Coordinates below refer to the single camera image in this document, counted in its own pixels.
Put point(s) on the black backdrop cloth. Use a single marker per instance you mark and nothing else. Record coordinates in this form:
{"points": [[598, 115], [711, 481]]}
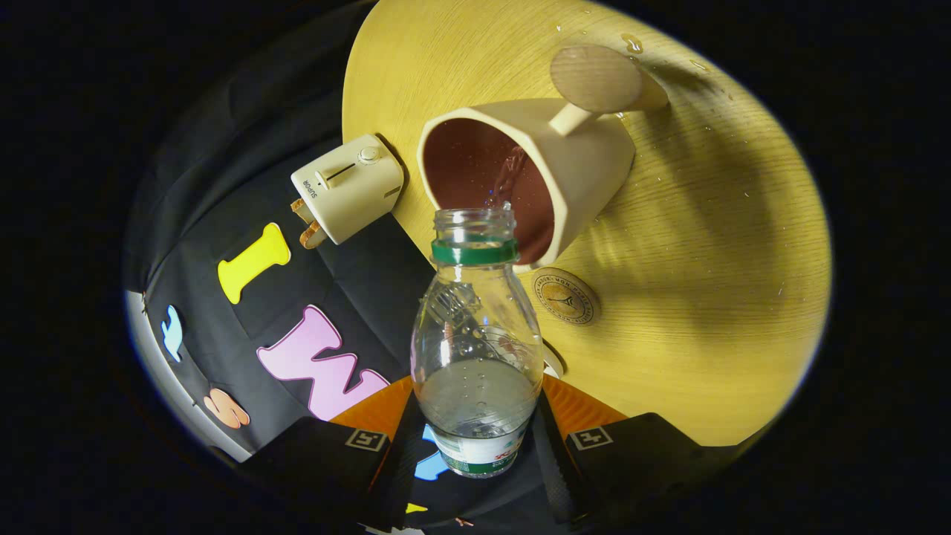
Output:
{"points": [[356, 290]]}

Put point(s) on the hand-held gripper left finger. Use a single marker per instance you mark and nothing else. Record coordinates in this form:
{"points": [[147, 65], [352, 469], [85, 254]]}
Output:
{"points": [[397, 475]]}

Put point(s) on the clear plastic juice bottle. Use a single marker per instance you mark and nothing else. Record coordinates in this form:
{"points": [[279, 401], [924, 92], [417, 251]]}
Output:
{"points": [[475, 416]]}

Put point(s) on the toasted bread slice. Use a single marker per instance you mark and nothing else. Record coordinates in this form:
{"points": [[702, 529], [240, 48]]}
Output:
{"points": [[310, 236], [301, 210]]}

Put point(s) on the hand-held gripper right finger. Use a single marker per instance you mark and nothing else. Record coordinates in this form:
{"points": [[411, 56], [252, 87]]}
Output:
{"points": [[557, 475]]}

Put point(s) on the round cork coaster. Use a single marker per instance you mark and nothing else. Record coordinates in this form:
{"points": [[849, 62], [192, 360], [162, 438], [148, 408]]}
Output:
{"points": [[565, 297]]}

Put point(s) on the white toaster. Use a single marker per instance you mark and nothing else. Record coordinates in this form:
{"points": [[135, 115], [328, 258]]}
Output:
{"points": [[349, 186]]}

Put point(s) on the wooden table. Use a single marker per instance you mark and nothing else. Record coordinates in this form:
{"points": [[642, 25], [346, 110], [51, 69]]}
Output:
{"points": [[706, 260]]}

